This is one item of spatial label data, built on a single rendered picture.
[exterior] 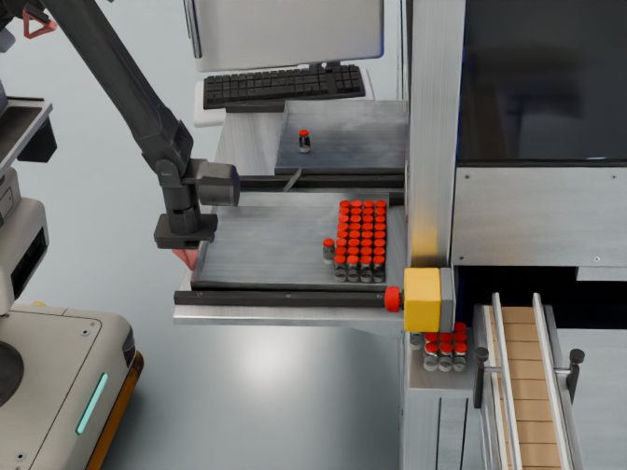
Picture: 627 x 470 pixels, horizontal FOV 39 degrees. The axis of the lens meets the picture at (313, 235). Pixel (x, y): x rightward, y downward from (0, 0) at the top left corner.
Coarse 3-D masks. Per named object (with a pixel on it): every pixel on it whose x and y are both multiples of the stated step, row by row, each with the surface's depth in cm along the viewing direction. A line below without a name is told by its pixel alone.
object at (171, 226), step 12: (168, 216) 150; (180, 216) 148; (192, 216) 149; (204, 216) 155; (216, 216) 154; (156, 228) 153; (168, 228) 152; (180, 228) 150; (192, 228) 151; (204, 228) 152; (156, 240) 151; (192, 240) 152; (204, 240) 151
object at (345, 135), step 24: (288, 120) 198; (312, 120) 198; (336, 120) 197; (360, 120) 197; (384, 120) 196; (288, 144) 191; (312, 144) 191; (336, 144) 190; (360, 144) 190; (384, 144) 189; (288, 168) 179; (312, 168) 178; (336, 168) 178; (360, 168) 178; (384, 168) 177
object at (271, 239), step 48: (240, 192) 173; (288, 192) 172; (336, 192) 172; (240, 240) 167; (288, 240) 166; (336, 240) 166; (192, 288) 155; (240, 288) 154; (288, 288) 153; (336, 288) 152; (384, 288) 151
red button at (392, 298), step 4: (388, 288) 136; (392, 288) 136; (396, 288) 136; (388, 292) 135; (392, 292) 135; (396, 292) 135; (384, 296) 136; (388, 296) 135; (392, 296) 135; (396, 296) 135; (400, 296) 136; (384, 300) 136; (388, 300) 135; (392, 300) 135; (396, 300) 135; (400, 300) 136; (388, 304) 135; (392, 304) 135; (396, 304) 135; (388, 308) 135; (392, 308) 135; (396, 308) 135
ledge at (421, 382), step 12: (408, 336) 146; (468, 336) 146; (408, 348) 144; (468, 348) 144; (408, 360) 142; (420, 360) 142; (468, 360) 142; (408, 372) 140; (420, 372) 140; (432, 372) 140; (444, 372) 140; (456, 372) 140; (468, 372) 140; (408, 384) 139; (420, 384) 138; (432, 384) 138; (444, 384) 138; (456, 384) 138; (468, 384) 138; (420, 396) 139; (432, 396) 138; (444, 396) 138; (456, 396) 138; (468, 396) 138
